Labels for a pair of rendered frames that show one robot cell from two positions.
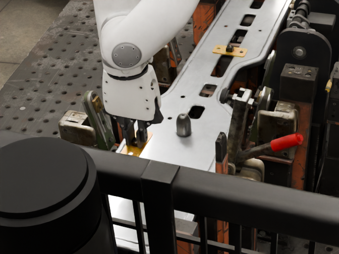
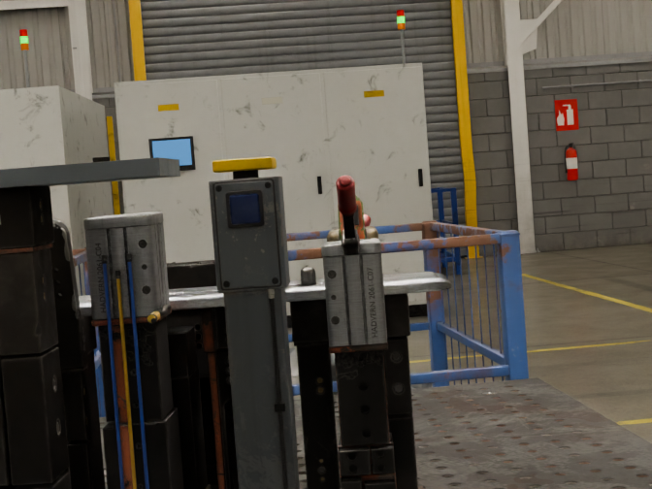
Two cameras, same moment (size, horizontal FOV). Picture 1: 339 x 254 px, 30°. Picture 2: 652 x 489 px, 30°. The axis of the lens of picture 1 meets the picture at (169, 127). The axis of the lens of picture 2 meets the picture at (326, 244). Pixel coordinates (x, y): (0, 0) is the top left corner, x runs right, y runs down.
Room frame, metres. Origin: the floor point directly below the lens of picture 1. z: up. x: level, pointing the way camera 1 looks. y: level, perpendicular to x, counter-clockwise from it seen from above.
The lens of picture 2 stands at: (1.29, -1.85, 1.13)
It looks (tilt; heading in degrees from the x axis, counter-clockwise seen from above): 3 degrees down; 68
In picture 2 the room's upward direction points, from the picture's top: 4 degrees counter-clockwise
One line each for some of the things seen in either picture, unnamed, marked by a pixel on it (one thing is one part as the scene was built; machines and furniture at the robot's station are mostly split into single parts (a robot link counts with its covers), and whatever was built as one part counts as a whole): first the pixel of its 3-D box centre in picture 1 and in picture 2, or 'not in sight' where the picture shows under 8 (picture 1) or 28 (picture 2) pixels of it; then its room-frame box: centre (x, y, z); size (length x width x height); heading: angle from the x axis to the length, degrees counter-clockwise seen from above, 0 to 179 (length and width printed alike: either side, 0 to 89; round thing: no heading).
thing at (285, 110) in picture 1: (276, 175); not in sight; (1.02, -0.23, 0.88); 0.11 x 0.09 x 0.37; 66
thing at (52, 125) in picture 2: not in sight; (60, 189); (3.11, 8.71, 1.22); 2.40 x 0.54 x 2.45; 70
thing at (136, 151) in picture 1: (136, 142); not in sight; (0.96, 0.07, 1.06); 0.08 x 0.04 x 0.01; 156
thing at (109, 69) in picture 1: (127, 59); not in sight; (0.96, 0.06, 1.25); 0.09 x 0.08 x 0.03; 66
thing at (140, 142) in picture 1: (146, 131); not in sight; (0.95, 0.04, 1.09); 0.03 x 0.03 x 0.07; 66
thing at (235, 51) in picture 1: (229, 49); not in sight; (1.36, -0.17, 1.01); 0.08 x 0.04 x 0.01; 66
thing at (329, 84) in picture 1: (331, 77); not in sight; (1.08, -0.34, 1.09); 0.10 x 0.01 x 0.01; 156
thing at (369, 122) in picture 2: not in sight; (276, 172); (4.58, 7.31, 1.22); 2.40 x 0.54 x 2.45; 164
